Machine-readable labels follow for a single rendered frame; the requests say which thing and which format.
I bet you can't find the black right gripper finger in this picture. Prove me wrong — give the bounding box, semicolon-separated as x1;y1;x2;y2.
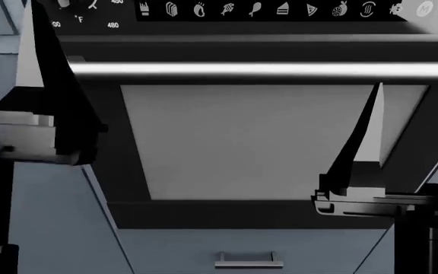
324;82;381;193
349;81;386;190

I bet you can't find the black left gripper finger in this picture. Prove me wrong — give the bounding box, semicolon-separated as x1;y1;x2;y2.
0;0;46;113
31;0;109;166

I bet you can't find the black oven door with window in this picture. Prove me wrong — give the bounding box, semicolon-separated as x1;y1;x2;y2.
57;33;438;231

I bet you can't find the silver knob marked M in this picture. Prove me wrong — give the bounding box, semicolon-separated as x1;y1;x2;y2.
407;0;438;36

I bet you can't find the black built-in oven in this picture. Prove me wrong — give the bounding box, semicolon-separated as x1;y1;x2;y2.
46;0;438;231

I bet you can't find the blue-grey cabinet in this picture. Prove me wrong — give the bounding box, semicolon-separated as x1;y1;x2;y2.
0;0;135;274

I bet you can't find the blue-grey drawer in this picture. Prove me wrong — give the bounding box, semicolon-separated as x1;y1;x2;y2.
115;227;392;274

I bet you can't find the silver oven door handle bar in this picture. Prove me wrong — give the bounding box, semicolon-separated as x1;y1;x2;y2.
66;55;438;78

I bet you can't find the silver drawer handle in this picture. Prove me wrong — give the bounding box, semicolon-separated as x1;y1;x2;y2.
214;250;284;269

